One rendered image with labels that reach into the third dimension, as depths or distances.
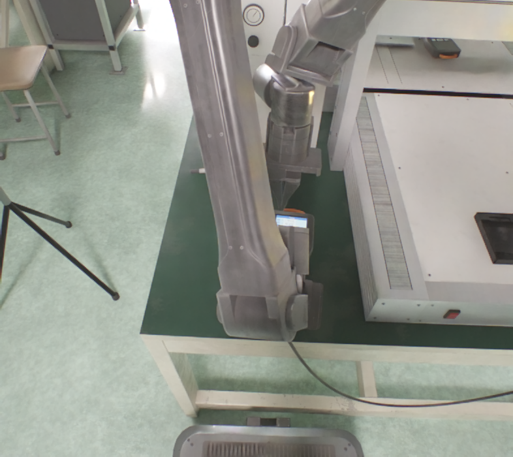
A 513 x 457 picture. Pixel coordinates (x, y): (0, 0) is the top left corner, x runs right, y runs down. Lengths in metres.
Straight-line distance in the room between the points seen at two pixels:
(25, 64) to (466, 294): 2.11
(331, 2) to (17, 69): 1.95
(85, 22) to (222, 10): 2.65
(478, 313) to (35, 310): 1.58
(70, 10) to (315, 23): 2.58
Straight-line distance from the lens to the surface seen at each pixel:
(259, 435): 1.24
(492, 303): 0.82
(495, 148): 1.13
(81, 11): 2.95
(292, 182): 0.57
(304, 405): 1.38
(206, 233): 0.91
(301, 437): 1.25
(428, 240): 0.84
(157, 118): 2.51
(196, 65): 0.35
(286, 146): 0.54
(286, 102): 0.52
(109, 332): 1.69
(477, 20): 0.90
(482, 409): 1.55
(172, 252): 0.89
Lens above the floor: 1.48
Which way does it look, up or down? 49 degrees down
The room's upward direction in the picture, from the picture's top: 1 degrees clockwise
